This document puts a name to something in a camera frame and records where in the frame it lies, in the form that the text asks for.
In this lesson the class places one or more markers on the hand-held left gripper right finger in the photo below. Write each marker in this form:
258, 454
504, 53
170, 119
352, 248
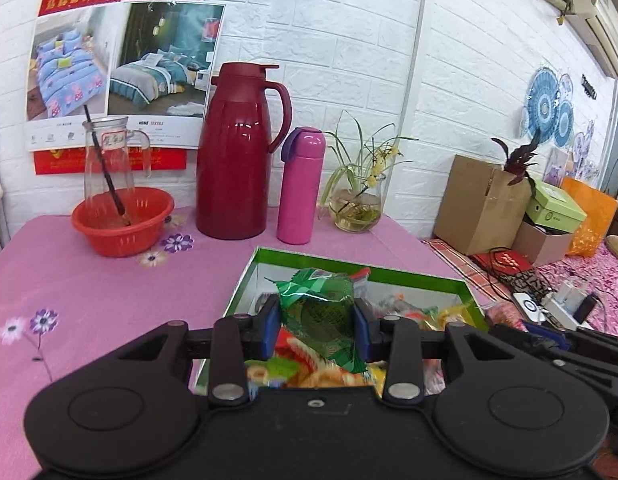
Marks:
365, 332

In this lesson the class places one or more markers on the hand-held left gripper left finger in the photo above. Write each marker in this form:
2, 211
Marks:
266, 330

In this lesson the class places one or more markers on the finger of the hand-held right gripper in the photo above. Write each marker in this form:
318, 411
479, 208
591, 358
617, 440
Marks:
579, 355

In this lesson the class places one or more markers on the small green foil packet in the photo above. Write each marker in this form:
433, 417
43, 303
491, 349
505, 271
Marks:
324, 315

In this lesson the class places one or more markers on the green cardboard box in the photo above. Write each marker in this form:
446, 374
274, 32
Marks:
414, 280

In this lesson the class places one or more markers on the white power strip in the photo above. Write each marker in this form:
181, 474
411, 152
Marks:
569, 307

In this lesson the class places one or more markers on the white round charger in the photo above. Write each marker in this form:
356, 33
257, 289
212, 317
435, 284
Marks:
529, 302

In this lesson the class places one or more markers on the black patterned pouch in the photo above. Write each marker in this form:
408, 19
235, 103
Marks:
531, 285

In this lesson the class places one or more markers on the beige cardboard box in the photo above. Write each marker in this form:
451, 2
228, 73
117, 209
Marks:
541, 245

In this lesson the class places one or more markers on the red flat box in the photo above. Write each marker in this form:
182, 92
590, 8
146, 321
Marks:
504, 260

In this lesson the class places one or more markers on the plant in glass vase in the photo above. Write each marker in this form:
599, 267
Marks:
359, 210

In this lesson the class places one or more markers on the orange bag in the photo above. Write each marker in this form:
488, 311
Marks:
591, 215

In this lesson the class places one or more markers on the pink bottle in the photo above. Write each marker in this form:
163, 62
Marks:
299, 190

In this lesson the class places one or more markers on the green shoe box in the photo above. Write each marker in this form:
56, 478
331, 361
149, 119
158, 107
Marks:
556, 207

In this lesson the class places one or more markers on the brown cardboard box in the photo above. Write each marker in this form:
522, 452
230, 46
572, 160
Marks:
474, 205

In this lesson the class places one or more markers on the red plastic basin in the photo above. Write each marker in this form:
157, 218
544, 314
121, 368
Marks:
124, 235

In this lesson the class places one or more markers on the dark red thermos jug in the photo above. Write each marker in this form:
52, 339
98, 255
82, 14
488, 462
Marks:
234, 160

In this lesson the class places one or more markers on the dark red leafy plant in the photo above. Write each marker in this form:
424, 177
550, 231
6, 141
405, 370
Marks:
521, 160

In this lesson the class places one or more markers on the black stirring stick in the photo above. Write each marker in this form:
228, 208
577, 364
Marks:
109, 175

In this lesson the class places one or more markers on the glass pitcher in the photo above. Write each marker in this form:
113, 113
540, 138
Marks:
114, 165

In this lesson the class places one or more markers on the white air conditioner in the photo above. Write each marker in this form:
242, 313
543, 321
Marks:
599, 15

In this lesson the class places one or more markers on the blue decorative wall fans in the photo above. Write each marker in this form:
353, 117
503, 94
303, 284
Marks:
546, 105

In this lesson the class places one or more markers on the black wall hook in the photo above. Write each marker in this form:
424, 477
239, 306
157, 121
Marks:
589, 86

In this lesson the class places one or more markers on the wall poster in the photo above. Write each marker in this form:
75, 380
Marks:
139, 60

